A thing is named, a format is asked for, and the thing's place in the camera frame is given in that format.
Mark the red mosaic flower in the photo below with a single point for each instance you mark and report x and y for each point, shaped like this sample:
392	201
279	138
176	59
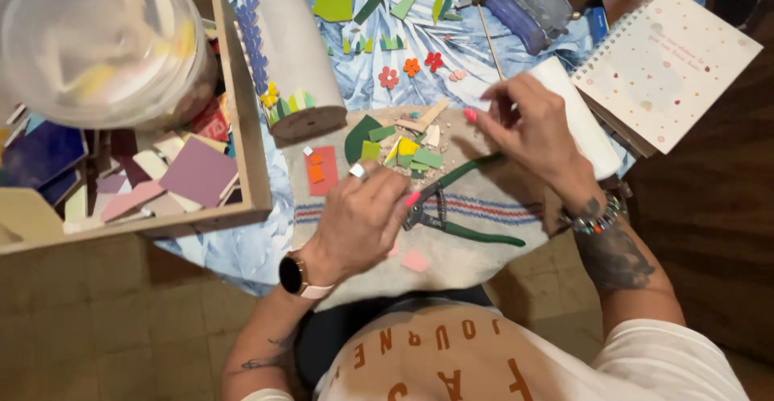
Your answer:
433	61

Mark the person's left hand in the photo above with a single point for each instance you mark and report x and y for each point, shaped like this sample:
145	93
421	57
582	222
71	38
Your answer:
357	225

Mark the grey half-round mosaic base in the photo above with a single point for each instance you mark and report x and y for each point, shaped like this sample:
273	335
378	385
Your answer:
296	50

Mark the white paper pad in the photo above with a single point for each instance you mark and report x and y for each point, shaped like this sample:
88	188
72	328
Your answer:
583	126

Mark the person's white printed shirt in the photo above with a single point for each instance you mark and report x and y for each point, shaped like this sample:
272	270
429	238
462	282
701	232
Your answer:
484	358

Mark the person's right hand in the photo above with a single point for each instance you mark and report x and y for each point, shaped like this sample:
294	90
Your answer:
538	135

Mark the heap of green yellow fragments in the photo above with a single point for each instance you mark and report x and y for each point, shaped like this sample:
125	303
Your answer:
417	150

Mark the spiral notebook with dotted cover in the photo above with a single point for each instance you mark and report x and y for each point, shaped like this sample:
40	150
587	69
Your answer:
665	68

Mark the orange mosaic flower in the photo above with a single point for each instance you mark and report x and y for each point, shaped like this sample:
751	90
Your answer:
412	67

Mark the pink mosaic flower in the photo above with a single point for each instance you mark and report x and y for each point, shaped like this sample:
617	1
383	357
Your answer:
389	77

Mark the row of small green pieces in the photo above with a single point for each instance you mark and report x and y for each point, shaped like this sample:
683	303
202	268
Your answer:
393	43

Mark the clear plastic tub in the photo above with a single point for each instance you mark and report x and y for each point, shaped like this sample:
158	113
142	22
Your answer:
103	44

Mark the blue leaf-print tablecloth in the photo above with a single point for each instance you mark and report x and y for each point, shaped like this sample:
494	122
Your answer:
375	86

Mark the pile of coloured tile offcuts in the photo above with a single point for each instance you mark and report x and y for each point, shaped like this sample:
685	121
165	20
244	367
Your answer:
133	171

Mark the pink tile piece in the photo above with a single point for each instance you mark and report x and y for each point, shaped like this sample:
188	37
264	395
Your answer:
415	261

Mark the red rectangular tile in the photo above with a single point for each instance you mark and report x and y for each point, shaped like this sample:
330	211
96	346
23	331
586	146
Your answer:
329	171

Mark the lime green tile sliver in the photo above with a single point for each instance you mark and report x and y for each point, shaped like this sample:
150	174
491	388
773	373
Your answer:
437	7

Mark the thin wooden stick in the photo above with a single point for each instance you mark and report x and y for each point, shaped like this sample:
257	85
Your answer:
487	32

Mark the pale pink mosaic heart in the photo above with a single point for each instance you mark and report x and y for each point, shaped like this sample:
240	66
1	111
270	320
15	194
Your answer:
458	75

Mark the wooden tray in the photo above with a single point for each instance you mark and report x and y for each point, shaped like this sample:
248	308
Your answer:
245	123

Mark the dark green curved tile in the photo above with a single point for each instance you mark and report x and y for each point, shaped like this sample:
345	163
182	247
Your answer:
357	138

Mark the mauve square tile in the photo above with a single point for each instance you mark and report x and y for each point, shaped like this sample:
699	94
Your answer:
196	171

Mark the beige cloth with striped band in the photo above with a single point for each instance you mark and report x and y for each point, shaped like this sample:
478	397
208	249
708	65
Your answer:
477	256

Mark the light green triangular tile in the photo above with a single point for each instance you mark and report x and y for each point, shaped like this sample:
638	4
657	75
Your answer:
406	5

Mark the small blue box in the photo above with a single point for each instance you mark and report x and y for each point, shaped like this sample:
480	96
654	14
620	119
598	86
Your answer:
597	23

